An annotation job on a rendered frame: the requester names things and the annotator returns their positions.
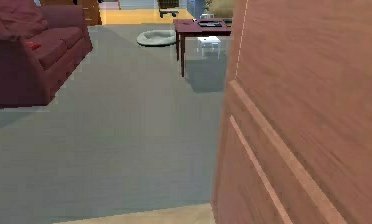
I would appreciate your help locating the dark red wooden table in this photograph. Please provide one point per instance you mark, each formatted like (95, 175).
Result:
(194, 28)

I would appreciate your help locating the brown wooden cabinet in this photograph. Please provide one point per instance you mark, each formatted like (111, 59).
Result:
(90, 11)

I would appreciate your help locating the black wheeled cart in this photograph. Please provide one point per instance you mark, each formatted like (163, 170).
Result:
(168, 8)

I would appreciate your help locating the brown wooden door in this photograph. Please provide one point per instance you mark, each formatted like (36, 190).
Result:
(304, 116)

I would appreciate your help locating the white small stool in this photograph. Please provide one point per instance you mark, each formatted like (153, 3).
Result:
(209, 42)

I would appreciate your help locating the small red object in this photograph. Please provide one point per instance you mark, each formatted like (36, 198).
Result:
(34, 45)

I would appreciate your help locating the white round pet bed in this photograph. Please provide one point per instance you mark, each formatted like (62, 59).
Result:
(156, 37)

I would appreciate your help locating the dark red sofa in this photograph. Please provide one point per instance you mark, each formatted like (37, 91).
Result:
(44, 56)

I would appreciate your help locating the black laptop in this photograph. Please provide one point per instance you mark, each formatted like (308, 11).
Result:
(210, 24)

